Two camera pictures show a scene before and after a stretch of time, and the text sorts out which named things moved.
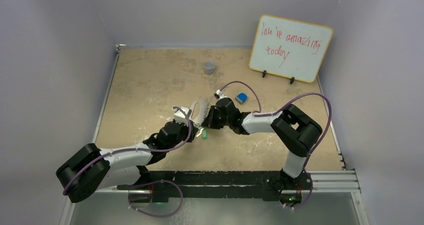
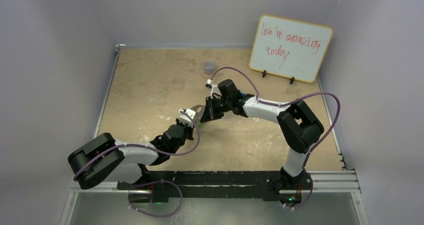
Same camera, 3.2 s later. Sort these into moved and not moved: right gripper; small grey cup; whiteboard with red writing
Moved: right gripper
Not moved: whiteboard with red writing; small grey cup
